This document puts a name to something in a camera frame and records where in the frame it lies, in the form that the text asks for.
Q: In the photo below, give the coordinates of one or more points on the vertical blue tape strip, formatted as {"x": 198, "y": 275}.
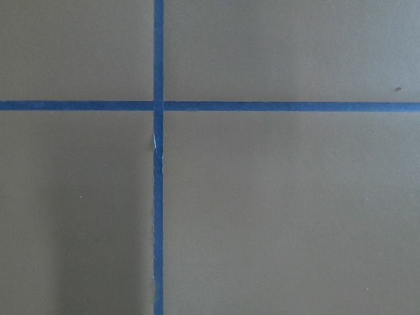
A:
{"x": 158, "y": 155}

